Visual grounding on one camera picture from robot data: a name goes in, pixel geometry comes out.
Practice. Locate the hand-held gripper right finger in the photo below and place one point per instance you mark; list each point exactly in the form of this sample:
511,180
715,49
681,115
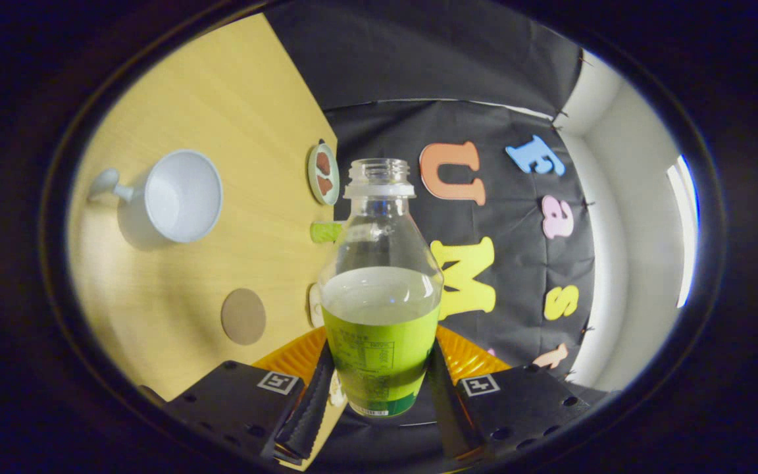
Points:
445,408

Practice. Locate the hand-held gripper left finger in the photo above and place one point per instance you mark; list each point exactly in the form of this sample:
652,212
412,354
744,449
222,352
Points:
310,411

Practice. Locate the green label juice bottle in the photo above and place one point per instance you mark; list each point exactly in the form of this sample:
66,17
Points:
380,355

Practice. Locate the round brown coaster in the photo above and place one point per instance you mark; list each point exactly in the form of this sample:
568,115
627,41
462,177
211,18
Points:
243,316

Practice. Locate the white cup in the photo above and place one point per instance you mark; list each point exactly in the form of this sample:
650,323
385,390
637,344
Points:
181,197

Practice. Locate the capped green drink bottle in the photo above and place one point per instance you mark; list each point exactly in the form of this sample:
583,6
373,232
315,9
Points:
325,232

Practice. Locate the white toaster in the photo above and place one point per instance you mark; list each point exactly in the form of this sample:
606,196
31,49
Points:
315,306

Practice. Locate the brown food piece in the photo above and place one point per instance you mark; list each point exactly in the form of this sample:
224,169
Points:
323,162
325,185

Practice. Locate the grey-green round plate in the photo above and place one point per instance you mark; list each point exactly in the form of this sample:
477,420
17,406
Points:
314,174

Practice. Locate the wooden table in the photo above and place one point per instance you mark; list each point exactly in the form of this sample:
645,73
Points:
221,99

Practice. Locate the black backdrop cloth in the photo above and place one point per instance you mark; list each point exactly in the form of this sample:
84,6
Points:
418,66

